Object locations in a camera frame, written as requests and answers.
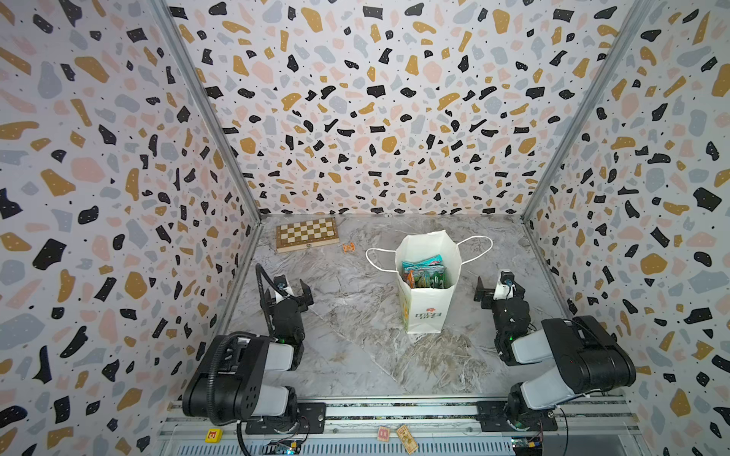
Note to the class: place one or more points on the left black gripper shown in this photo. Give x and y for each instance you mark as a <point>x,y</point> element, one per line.
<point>294,298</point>

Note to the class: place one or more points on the teal Fox's candy bag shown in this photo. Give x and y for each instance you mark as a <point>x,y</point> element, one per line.
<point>420,264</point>

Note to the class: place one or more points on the white paper bag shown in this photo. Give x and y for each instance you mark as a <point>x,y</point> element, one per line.
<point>425,310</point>

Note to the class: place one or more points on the wooden chessboard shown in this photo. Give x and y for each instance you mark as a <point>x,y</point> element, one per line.
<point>296,236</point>

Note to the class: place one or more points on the green Fox's candy bag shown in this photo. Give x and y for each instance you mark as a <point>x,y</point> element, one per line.
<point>435,277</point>

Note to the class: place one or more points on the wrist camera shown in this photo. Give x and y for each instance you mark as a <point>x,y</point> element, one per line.
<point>282,288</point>
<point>504,289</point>

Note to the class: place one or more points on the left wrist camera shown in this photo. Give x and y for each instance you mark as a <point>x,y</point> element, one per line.
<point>282,288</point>

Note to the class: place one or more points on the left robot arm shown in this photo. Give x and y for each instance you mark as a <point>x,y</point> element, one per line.
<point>228,386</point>

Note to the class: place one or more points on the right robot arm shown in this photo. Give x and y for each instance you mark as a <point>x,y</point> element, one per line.
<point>586,358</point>

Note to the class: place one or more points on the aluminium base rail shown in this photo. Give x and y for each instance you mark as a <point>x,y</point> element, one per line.
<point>599,424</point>

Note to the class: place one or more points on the tan wooden card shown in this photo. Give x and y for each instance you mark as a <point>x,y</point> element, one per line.
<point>407,439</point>

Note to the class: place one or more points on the yellow letter block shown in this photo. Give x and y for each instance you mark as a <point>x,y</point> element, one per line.
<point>214,436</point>

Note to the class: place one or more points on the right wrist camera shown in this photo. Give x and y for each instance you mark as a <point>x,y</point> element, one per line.
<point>504,289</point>

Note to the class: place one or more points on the pink letter block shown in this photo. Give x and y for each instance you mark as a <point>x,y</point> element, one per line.
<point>384,434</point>

